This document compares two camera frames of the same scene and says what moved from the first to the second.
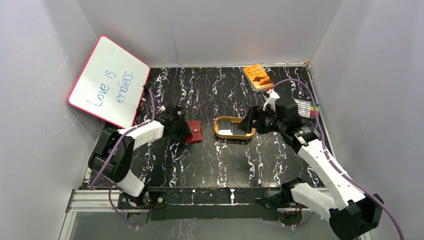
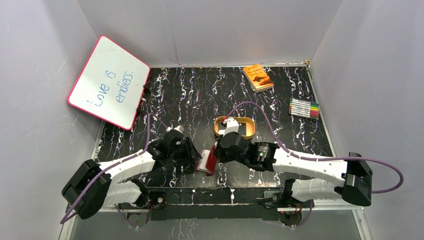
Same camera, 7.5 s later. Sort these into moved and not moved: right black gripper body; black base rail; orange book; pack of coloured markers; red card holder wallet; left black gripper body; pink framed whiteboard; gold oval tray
Moved: right black gripper body; red card holder wallet; left black gripper body
Not moved: black base rail; gold oval tray; pink framed whiteboard; pack of coloured markers; orange book
